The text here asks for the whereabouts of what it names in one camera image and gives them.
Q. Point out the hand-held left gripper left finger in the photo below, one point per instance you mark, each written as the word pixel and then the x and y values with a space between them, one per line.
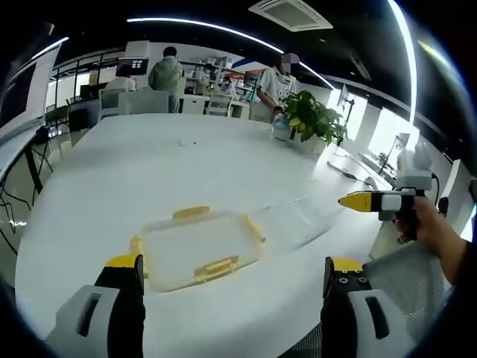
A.
pixel 89 320

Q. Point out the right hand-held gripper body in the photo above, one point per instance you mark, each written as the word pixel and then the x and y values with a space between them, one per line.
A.
pixel 415 173

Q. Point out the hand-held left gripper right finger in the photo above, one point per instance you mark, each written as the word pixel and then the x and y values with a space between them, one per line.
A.
pixel 357 324

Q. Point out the clear plastic container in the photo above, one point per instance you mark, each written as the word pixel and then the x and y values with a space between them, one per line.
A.
pixel 302 223

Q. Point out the clear lid with yellow buckle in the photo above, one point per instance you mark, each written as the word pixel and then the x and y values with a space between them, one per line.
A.
pixel 197 246

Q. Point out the person's right hand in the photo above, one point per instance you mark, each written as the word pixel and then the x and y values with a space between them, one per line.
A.
pixel 428 222

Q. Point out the grey mesh chair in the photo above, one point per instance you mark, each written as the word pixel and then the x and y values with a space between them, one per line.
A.
pixel 410 279

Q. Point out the white square planter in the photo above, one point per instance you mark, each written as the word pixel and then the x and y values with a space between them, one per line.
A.
pixel 313 147

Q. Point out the green potted plant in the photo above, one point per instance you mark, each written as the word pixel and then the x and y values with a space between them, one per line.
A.
pixel 311 113

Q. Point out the black table leg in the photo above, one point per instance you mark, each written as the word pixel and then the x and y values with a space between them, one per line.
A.
pixel 33 169

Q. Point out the white office chair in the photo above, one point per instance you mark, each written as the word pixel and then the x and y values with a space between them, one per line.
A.
pixel 220 103
pixel 109 100
pixel 143 102

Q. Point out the ceiling air conditioner vent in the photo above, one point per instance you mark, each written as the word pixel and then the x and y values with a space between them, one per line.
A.
pixel 292 13

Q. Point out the dark computer monitor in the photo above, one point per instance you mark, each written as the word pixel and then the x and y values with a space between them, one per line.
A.
pixel 133 66

